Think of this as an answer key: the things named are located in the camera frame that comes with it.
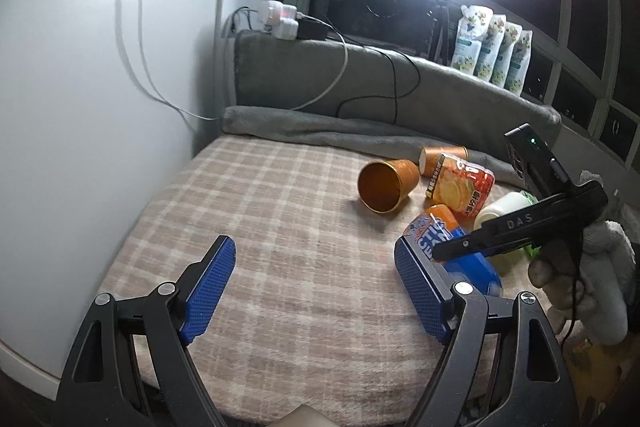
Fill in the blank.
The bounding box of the white plastic cup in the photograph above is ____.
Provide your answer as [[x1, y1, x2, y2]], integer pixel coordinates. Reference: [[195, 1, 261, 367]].
[[473, 190, 539, 275]]

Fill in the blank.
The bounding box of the orange red printed cup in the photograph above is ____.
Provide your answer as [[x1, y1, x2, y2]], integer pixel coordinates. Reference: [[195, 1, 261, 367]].
[[425, 153, 496, 219]]

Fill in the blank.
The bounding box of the copper orange cup rear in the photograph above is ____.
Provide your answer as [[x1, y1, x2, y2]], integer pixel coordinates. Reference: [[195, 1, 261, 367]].
[[418, 145, 471, 179]]

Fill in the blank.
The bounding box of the copper orange cup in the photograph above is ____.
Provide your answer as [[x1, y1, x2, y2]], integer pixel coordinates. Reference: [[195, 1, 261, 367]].
[[418, 145, 471, 179], [357, 159, 420, 215]]

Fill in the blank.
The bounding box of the copper orange cup front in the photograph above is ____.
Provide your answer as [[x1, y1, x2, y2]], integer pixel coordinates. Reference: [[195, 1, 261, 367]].
[[357, 159, 420, 215]]

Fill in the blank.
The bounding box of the right hand grey glove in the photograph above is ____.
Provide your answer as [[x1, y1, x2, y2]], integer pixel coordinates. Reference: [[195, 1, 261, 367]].
[[528, 194, 637, 346]]

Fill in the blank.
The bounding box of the white refill pouch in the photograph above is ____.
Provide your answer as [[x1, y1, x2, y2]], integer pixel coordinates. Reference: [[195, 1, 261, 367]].
[[504, 30, 534, 96], [490, 22, 522, 88], [474, 14, 506, 81], [450, 5, 494, 75]]

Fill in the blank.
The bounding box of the beige plaid blanket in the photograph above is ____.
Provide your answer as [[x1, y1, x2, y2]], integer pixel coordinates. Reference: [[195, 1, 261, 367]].
[[96, 134, 557, 425]]

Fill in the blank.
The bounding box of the black tripod stand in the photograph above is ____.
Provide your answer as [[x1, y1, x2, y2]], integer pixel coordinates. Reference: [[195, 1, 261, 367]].
[[425, 0, 450, 66]]

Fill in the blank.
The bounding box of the grey cushion backrest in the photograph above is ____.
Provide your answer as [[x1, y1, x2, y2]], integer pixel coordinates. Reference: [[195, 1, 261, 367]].
[[233, 30, 562, 159]]

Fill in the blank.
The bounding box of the black power adapter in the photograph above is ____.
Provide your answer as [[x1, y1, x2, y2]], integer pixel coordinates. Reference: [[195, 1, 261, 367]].
[[296, 13, 332, 41]]

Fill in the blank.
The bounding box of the white round cabinet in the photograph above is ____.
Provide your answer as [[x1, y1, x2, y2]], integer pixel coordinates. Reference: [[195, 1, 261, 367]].
[[1, 0, 217, 399]]

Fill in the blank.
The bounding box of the white power strip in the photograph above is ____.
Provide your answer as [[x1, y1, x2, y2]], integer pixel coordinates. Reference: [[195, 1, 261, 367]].
[[258, 0, 298, 41]]

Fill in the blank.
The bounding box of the black power cable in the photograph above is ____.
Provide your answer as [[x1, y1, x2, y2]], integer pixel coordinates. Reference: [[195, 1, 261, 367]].
[[230, 5, 422, 120]]

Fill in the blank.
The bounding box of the white charging cable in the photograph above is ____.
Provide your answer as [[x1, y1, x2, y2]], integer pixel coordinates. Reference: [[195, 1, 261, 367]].
[[134, 0, 350, 122]]

